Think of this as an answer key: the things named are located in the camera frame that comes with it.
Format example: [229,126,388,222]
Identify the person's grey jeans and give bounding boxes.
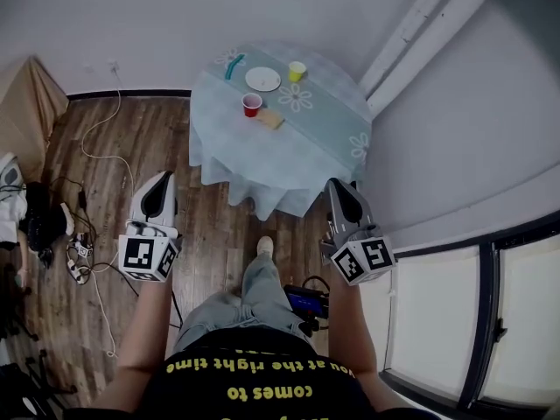
[174,251,314,354]

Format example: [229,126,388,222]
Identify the tan bread piece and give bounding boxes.
[257,108,285,130]

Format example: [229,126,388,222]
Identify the red plastic cup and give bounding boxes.
[241,93,263,118]

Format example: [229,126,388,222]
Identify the thick white wall pipe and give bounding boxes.
[369,0,509,114]

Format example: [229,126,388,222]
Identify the person's right forearm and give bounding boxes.
[325,277,380,375]

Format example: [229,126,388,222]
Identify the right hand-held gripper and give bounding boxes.
[319,178,397,286]

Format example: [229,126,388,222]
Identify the black device with blue screen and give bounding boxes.
[283,276,331,339]

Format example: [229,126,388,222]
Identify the person's black printed shirt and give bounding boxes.
[65,328,443,420]

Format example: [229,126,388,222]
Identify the white floor cable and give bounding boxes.
[80,63,135,358]

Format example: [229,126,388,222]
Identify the white power strip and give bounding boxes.
[66,258,91,285]

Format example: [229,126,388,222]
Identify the person's right shoe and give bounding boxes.
[256,235,275,260]

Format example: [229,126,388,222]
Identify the thin white wall pipe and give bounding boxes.
[365,0,472,98]
[358,0,447,85]

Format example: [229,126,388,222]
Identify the beige cloth-covered furniture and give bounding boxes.
[0,57,70,179]

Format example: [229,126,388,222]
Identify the black floor cables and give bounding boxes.
[46,175,133,298]

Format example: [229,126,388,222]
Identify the black tripod stand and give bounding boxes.
[0,260,78,420]

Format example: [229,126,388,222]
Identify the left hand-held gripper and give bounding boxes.
[117,171,183,283]

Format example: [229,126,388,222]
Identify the black cable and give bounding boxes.
[170,290,186,330]

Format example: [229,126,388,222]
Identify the black window frame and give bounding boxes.
[379,207,560,416]

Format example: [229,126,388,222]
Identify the person's left forearm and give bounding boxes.
[117,277,174,371]

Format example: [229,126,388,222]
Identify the round table with light-blue cloth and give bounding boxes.
[188,39,374,222]

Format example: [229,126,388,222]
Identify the teal curved brush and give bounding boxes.
[224,54,246,81]

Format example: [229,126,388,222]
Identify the white round plate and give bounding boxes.
[244,66,282,93]

